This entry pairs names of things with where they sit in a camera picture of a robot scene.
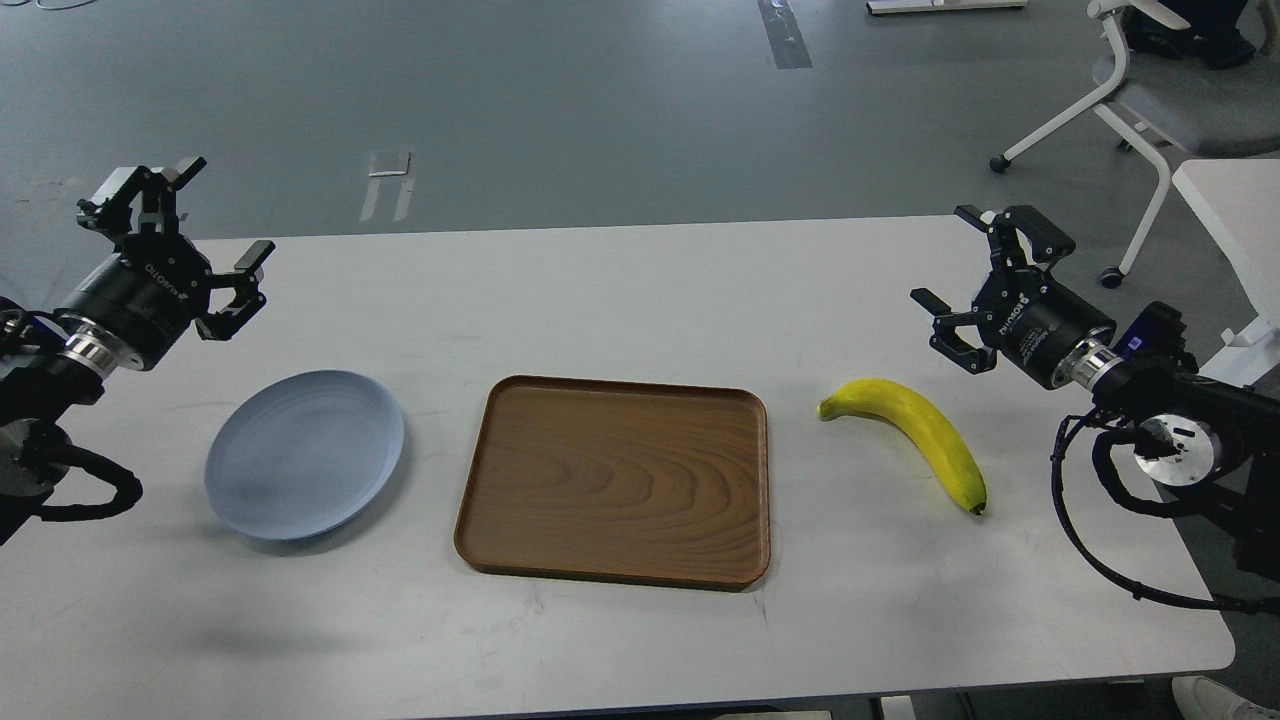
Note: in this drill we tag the dark shoes of person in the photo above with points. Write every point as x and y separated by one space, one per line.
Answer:
1212 34

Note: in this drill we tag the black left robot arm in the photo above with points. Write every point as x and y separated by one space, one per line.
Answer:
47 370

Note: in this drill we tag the brown wooden tray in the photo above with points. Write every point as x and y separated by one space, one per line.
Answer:
619 482

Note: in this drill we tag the light blue round plate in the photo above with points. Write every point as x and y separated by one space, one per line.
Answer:
304 455

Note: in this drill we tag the white shoe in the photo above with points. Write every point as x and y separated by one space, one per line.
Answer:
1199 697

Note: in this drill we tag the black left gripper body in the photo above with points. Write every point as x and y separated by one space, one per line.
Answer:
146 298

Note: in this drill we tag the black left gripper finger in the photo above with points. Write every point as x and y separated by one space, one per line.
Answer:
138 200
247 300

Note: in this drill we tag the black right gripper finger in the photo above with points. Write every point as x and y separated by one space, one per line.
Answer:
1023 244
946 340

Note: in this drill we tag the yellow banana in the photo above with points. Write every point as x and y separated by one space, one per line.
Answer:
933 435

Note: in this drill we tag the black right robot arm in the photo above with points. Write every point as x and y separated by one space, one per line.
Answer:
1170 442

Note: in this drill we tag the white grey office chair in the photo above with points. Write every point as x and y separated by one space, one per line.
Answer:
1212 114

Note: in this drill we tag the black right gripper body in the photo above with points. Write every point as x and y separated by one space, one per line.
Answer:
1039 329

